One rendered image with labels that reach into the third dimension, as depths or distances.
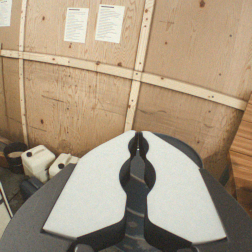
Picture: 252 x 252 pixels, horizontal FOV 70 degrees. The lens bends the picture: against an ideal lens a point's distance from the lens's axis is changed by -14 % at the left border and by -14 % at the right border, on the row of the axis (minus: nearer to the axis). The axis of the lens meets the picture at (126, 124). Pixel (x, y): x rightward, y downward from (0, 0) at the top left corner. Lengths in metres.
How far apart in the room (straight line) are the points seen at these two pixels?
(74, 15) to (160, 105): 1.03
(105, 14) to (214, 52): 0.87
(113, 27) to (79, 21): 0.31
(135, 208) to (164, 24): 1.26
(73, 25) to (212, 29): 1.09
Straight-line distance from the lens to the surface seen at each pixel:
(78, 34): 1.78
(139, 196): 1.23
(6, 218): 1.61
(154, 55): 1.57
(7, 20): 2.39
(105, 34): 1.67
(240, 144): 1.71
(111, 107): 1.77
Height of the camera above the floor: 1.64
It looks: 28 degrees down
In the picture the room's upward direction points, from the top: 10 degrees clockwise
